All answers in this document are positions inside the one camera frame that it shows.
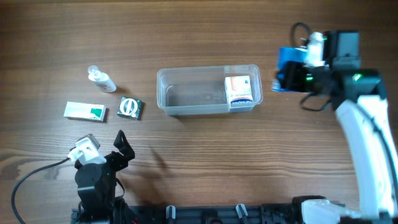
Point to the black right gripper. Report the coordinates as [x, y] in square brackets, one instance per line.
[292, 70]

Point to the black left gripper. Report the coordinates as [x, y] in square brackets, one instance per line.
[115, 158]

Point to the white green medicine box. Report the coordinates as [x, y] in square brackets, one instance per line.
[85, 111]

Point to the blue box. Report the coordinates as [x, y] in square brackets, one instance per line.
[286, 54]

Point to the white plaster box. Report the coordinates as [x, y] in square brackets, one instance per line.
[238, 90]

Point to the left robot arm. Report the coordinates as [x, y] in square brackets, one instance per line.
[96, 180]

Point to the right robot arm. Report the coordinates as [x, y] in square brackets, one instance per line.
[359, 99]

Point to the clear plastic container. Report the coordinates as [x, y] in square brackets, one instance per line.
[201, 90]

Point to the green Zam-Buk box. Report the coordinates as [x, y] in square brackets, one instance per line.
[130, 108]

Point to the white calamol lotion bottle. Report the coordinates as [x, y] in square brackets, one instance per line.
[101, 79]

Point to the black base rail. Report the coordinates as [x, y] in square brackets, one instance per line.
[266, 213]

